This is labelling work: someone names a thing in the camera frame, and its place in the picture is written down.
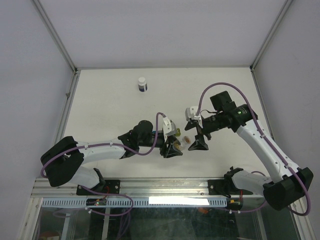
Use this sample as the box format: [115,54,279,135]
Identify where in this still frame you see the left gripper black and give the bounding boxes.
[138,133,183,158]

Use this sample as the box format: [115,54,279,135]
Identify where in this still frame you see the clear jar lid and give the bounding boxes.
[182,136,191,145]

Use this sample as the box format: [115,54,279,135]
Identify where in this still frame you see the weekly pill organizer strip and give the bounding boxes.
[174,128,181,137]

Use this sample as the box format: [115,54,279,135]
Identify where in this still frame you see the clear jar orange pills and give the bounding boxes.
[173,139,186,151]

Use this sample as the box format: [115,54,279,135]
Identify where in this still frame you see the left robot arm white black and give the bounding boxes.
[40,120,183,195]

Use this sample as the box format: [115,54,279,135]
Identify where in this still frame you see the white blue pill bottle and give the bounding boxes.
[138,77,148,92]

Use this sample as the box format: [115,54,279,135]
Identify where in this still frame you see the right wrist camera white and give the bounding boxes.
[185,106,203,128]

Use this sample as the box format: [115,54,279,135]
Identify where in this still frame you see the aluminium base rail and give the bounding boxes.
[29,176,300,200]

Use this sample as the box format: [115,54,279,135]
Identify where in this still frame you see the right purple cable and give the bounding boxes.
[197,82,311,216]

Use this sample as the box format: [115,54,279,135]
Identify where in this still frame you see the purple cable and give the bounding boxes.
[197,82,311,216]
[41,112,167,195]

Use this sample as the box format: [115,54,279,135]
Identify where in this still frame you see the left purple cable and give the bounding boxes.
[41,112,167,195]

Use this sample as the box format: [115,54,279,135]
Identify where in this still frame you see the white slotted cable duct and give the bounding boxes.
[41,196,227,209]

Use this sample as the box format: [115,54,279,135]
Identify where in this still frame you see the left aluminium frame post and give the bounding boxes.
[31,0,78,73]

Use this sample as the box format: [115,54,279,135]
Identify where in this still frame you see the aluminium frame post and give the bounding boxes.
[31,0,78,73]
[249,0,295,71]

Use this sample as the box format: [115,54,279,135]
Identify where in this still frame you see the right aluminium frame post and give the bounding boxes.
[249,0,295,71]

